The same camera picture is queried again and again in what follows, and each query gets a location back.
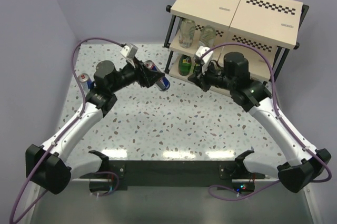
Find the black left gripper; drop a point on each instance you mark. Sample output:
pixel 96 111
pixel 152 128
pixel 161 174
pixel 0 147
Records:
pixel 145 75

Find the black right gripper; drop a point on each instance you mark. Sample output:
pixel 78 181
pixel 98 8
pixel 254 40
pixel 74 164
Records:
pixel 200 79

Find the silver blue can back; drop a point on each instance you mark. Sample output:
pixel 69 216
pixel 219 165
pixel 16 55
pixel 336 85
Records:
pixel 162 83

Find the silver blue can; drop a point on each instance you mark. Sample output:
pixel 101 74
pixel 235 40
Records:
pixel 162 83
pixel 85 82

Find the clear bottle green cap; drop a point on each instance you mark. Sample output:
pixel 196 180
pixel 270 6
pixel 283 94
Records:
pixel 207 36
pixel 187 30

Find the silver blue can front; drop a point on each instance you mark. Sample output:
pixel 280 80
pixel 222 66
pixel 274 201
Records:
pixel 85 82

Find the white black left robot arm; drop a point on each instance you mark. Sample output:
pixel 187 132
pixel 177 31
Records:
pixel 46 165

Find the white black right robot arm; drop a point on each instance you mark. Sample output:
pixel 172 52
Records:
pixel 304 162

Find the green bottle on shelf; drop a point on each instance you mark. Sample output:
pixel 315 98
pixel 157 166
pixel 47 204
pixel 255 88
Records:
pixel 186 64

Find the beige three-tier shelf unit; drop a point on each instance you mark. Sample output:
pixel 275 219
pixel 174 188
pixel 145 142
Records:
pixel 264 31

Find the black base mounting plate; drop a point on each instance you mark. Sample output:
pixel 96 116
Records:
pixel 188 173

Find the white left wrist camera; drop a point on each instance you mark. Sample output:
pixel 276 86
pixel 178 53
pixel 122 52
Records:
pixel 129 51

